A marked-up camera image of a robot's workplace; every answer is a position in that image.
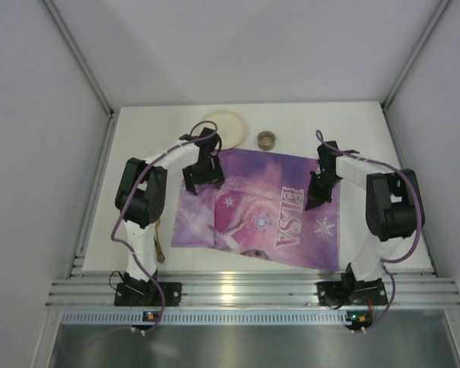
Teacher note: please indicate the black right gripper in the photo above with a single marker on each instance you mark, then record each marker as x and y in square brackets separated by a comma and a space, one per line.
[321, 186]

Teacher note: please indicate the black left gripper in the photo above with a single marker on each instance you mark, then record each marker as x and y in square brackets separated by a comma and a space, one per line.
[203, 172]

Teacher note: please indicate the cream round plate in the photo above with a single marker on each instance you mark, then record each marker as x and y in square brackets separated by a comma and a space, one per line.
[232, 127]

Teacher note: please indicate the purple Elsa placemat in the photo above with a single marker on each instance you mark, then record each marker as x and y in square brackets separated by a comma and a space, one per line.
[260, 212]

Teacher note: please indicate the speckled ceramic cup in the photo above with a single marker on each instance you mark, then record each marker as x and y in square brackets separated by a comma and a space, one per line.
[266, 140]

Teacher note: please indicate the iridescent fork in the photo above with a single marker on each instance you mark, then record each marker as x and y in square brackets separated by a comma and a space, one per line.
[159, 252]

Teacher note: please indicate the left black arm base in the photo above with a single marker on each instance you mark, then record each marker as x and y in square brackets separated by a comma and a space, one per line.
[146, 294]

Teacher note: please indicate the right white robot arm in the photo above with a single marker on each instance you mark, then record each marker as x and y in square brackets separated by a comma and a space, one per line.
[393, 206]

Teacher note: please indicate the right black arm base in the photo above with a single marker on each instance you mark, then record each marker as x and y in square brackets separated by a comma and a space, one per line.
[350, 292]

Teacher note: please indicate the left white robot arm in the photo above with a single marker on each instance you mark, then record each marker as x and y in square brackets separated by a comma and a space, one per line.
[141, 194]

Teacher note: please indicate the aluminium front rail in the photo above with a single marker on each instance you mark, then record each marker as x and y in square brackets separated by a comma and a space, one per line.
[238, 290]

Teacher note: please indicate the left aluminium frame post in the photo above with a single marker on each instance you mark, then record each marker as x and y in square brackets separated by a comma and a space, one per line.
[53, 12]

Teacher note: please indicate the aluminium frame post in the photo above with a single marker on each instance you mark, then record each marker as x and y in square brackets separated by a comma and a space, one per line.
[53, 12]
[439, 12]

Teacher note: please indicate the perforated cable duct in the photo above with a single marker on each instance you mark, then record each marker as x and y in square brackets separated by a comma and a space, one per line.
[216, 317]

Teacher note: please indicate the right aluminium frame post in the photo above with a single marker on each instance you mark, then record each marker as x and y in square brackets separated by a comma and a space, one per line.
[439, 12]

